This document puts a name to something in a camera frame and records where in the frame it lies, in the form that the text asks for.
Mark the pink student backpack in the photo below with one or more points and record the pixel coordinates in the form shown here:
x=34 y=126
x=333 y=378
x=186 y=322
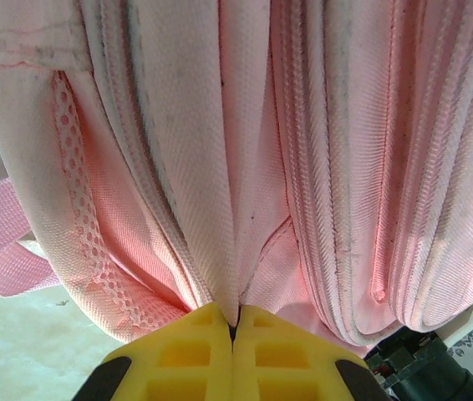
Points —
x=220 y=167

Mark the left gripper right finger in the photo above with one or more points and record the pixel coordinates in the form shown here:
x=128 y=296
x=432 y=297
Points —
x=247 y=376

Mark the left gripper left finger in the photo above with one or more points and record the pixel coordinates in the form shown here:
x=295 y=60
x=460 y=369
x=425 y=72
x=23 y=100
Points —
x=220 y=376

